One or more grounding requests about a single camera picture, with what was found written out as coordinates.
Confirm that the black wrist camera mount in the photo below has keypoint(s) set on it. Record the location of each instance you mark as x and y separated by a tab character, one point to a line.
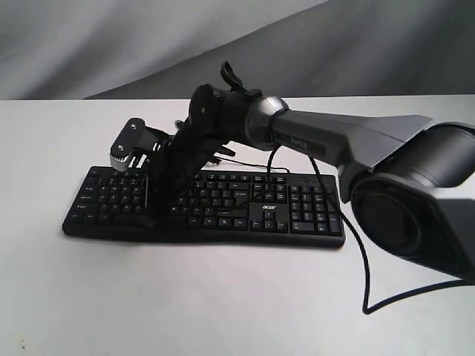
135	140

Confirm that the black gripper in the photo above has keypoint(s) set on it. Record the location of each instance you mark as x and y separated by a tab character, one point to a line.
173	166

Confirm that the black acer keyboard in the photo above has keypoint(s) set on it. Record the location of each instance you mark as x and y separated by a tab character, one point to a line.
236	207

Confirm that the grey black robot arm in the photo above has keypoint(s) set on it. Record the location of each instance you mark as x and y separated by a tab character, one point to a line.
402	175

